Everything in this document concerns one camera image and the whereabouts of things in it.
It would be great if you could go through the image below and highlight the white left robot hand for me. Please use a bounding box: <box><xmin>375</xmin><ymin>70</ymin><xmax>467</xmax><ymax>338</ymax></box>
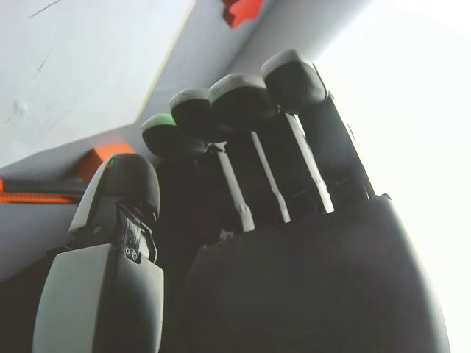
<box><xmin>31</xmin><ymin>49</ymin><xmax>452</xmax><ymax>353</ymax></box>

